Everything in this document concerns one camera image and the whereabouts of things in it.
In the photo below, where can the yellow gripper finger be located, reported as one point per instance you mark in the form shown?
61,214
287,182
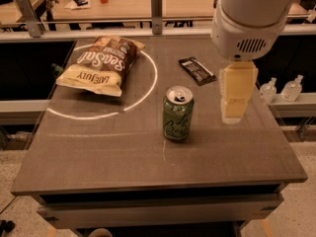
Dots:
239,81
231,113

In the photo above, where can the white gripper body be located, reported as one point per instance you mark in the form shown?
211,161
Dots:
243,39

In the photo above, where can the black rxbar chocolate wrapper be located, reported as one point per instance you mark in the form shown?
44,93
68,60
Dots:
197,71

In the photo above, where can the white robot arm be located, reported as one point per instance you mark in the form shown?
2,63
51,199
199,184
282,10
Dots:
258,13

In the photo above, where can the brown sea salt chip bag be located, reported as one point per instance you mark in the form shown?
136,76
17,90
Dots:
103,66

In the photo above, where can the left clear sanitizer bottle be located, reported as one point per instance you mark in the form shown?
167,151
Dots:
268,90

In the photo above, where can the clear sanitizer bottle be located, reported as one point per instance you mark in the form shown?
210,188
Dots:
292,89
268,90

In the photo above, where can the right clear sanitizer bottle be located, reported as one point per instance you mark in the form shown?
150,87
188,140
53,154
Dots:
292,89

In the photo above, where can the green soda can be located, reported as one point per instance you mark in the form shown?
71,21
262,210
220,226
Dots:
178,108

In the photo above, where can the wooden background table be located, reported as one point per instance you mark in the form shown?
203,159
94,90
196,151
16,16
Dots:
121,10

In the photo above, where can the grey table drawer front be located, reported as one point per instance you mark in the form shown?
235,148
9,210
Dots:
161,211

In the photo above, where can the centre metal rail bracket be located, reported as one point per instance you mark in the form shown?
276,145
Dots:
156,17

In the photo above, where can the metal rail bracket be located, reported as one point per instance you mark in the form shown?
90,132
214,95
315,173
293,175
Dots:
33,23
156,17

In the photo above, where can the left metal rail bracket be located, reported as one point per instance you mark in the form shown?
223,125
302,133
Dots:
33,23

